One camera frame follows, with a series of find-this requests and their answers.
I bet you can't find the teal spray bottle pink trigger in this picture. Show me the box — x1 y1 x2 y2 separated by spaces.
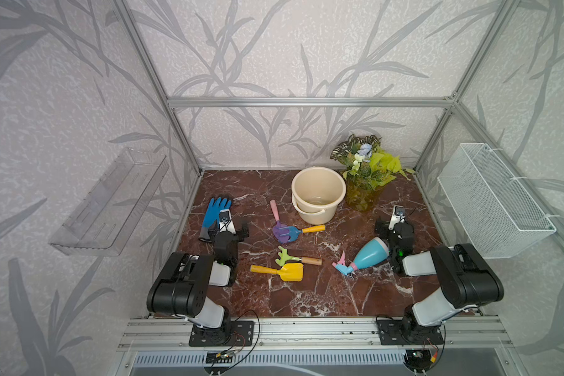
332 237 390 276

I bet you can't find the purple trowel pink handle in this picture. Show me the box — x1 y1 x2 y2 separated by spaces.
269 200 290 244

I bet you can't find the green rake wooden handle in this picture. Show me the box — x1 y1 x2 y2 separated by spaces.
275 246 323 267

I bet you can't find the yellow shovel yellow handle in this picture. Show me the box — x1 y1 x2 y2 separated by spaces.
250 263 304 282

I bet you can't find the blue fork yellow handle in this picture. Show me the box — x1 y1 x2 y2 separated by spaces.
278 225 326 244

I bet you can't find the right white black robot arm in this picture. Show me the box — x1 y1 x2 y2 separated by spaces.
374 219 504 336

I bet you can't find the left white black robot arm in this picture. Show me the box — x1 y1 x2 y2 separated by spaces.
147 223 249 335

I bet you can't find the blue gardening glove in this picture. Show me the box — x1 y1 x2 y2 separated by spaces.
199 197 232 243

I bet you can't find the green potted plant glass vase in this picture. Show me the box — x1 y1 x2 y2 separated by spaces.
330 134 415 212

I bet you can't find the cream plastic bucket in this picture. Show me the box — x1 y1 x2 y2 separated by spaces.
291 167 346 226

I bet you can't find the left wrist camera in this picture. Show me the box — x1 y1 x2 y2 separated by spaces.
219 209 236 234

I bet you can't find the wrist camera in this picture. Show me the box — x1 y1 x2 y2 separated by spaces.
219 209 236 234
389 205 406 230

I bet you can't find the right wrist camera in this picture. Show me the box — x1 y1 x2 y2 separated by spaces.
389 205 406 230

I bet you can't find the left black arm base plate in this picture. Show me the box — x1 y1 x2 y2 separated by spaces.
189 321 255 347

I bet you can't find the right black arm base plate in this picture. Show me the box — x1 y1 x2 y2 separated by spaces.
375 316 445 346

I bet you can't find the white wire mesh basket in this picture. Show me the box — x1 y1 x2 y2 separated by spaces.
438 143 556 259

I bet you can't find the clear acrylic wall shelf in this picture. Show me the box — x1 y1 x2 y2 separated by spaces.
49 147 169 257

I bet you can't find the aluminium frame rail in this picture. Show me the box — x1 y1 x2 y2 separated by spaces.
167 97 454 109

